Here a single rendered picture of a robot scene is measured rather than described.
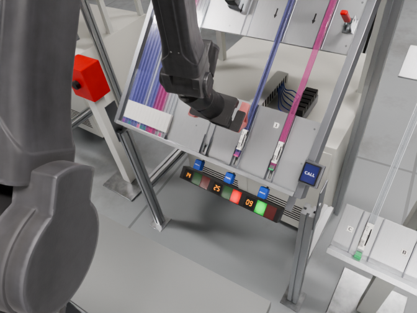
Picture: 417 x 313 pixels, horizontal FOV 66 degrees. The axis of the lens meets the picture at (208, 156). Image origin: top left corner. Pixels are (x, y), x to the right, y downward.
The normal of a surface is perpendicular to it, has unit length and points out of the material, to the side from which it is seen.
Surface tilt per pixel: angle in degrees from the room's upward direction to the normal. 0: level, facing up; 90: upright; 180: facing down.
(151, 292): 0
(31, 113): 89
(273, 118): 44
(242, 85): 0
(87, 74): 90
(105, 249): 0
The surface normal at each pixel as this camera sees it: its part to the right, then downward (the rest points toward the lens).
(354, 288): -0.11, -0.69
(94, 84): 0.82, 0.33
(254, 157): -0.47, -0.06
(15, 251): -0.14, -0.29
